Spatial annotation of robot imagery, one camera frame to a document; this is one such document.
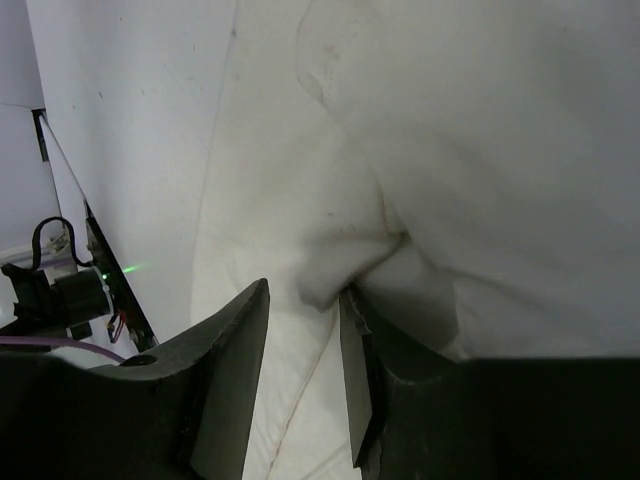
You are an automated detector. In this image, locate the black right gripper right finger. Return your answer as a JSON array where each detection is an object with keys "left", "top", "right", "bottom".
[{"left": 339, "top": 288, "right": 639, "bottom": 479}]

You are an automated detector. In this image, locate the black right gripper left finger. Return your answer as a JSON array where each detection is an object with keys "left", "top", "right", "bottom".
[{"left": 1, "top": 279, "right": 270, "bottom": 479}]

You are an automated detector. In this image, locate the white t shirt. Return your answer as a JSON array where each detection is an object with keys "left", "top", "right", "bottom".
[{"left": 192, "top": 1, "right": 639, "bottom": 479}]

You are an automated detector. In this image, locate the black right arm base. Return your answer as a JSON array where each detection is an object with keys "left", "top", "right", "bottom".
[{"left": 1, "top": 110, "right": 158, "bottom": 361}]

